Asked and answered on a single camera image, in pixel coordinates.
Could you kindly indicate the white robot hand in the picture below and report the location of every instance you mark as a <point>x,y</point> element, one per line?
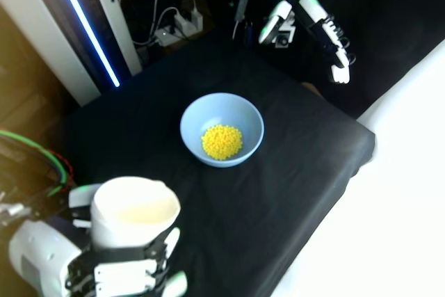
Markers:
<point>313,6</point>
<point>41,251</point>

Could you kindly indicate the light blue bowl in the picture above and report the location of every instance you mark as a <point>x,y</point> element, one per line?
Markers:
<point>222,109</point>

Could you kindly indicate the black table cloth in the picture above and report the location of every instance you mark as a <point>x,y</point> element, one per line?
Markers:
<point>278,189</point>

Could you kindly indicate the white plastic cup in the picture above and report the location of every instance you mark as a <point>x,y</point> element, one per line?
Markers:
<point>132,227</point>

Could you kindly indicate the white column with light strip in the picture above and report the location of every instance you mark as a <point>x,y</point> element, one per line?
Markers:
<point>38,32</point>

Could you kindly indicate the yellow beads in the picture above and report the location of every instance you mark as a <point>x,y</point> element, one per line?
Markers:
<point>222,142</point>

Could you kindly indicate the white power strip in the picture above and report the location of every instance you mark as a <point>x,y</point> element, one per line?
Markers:
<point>189,24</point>

